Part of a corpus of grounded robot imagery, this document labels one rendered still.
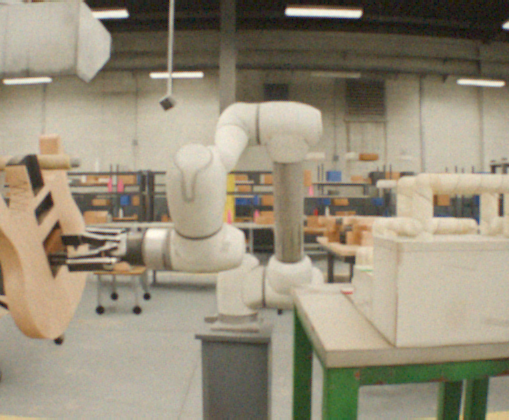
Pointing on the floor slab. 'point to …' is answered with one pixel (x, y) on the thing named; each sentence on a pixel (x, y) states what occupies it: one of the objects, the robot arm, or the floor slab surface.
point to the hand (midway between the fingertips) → (57, 248)
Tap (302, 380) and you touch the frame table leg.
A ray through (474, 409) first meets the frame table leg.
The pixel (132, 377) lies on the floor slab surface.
